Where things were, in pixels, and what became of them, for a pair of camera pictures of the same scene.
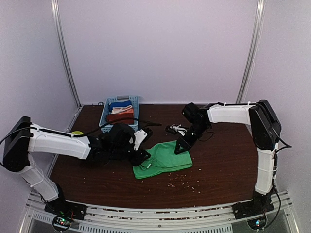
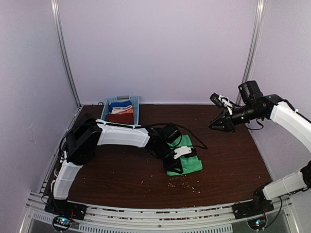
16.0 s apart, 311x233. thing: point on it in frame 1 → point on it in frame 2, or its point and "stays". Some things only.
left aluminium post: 56,12 stays
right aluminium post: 256,39 stays
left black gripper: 139,158 → 172,166
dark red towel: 122,118 stays
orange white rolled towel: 126,109 stays
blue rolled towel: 119,104 stays
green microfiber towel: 163,159 → 189,164
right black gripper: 182,141 → 226,121
